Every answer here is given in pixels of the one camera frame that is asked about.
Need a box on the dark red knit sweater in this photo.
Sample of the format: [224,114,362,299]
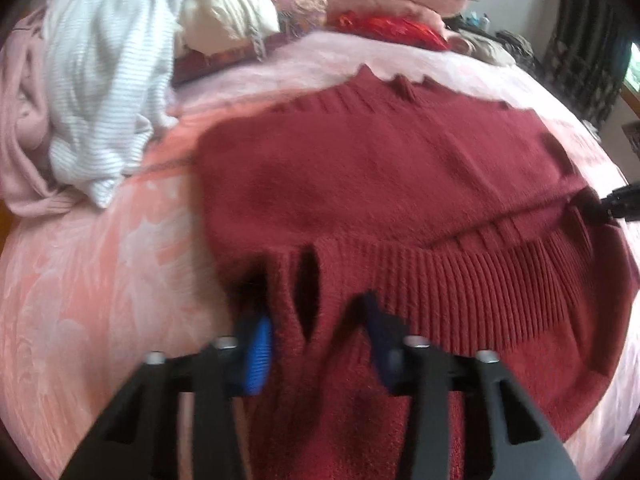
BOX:
[196,67,639,479]

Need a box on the red patterned cloth bag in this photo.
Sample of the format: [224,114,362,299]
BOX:
[330,11,450,52]

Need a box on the dark patterned curtain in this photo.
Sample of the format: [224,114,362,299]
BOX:
[540,0,631,129]

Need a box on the cream zippered garment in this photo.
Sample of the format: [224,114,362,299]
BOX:
[174,0,280,58]

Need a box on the white striped knit garment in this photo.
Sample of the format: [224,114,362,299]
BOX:
[44,0,183,208]

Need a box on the pink floral bed blanket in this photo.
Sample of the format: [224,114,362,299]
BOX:
[1,32,626,479]

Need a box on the pink garment pile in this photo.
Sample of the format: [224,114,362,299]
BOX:
[1,6,84,218]

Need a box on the purple paisley pillow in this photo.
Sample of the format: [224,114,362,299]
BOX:
[171,0,326,87]

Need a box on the beige garment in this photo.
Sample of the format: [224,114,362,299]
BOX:
[445,30,516,67]

